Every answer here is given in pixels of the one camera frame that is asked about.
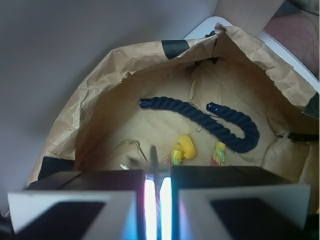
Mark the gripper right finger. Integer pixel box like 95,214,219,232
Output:
171,166,311,240

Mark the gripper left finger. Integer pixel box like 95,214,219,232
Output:
7,170,146,240

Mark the yellow rubber duck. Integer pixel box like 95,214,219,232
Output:
172,134,197,160

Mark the brown paper bag bin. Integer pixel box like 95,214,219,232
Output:
28,24,320,184

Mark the red yellow green rope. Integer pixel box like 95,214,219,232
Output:
170,141,227,168

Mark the navy blue rope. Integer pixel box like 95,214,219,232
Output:
138,96,260,154

